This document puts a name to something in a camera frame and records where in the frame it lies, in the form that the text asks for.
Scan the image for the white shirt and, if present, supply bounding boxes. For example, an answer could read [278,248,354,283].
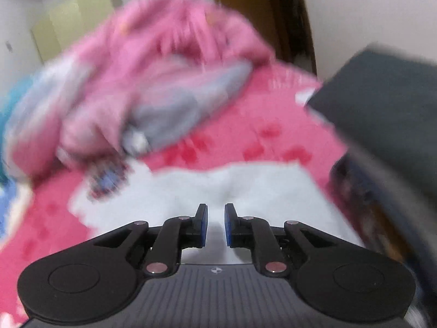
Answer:
[70,163,366,266]

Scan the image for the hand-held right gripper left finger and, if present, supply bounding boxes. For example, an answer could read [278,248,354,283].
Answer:
[94,203,209,277]

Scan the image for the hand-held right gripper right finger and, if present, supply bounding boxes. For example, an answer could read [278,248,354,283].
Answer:
[223,203,337,277]

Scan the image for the dark grey cloth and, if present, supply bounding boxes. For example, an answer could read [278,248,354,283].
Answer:
[303,43,437,328]

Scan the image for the yellow-green wardrobe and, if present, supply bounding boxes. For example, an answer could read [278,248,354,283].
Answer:
[31,0,123,64]

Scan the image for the pink grey quilt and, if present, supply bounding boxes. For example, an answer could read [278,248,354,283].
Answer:
[3,0,278,178]

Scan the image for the pink floral blanket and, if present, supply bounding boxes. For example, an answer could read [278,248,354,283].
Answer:
[0,61,364,328]

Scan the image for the brown door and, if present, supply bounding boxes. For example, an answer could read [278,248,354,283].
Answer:
[205,0,318,76]

